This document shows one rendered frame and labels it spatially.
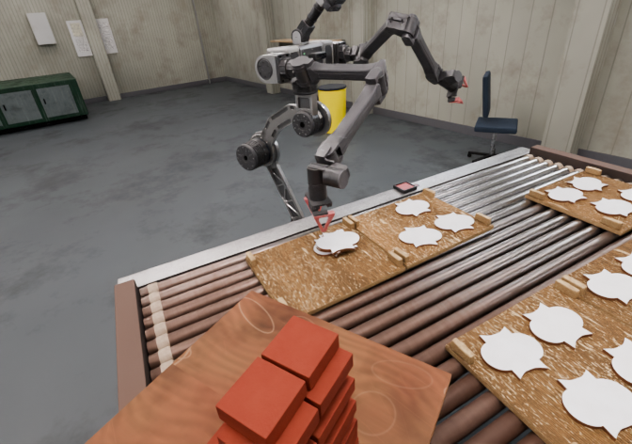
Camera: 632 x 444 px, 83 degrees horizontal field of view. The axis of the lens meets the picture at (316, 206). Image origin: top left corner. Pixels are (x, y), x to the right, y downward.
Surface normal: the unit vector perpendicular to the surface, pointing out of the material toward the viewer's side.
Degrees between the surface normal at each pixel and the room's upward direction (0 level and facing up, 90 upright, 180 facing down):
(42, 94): 90
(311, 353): 0
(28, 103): 90
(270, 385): 0
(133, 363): 0
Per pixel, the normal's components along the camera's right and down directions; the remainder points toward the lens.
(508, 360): -0.07, -0.88
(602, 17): -0.81, 0.33
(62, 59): 0.58, 0.35
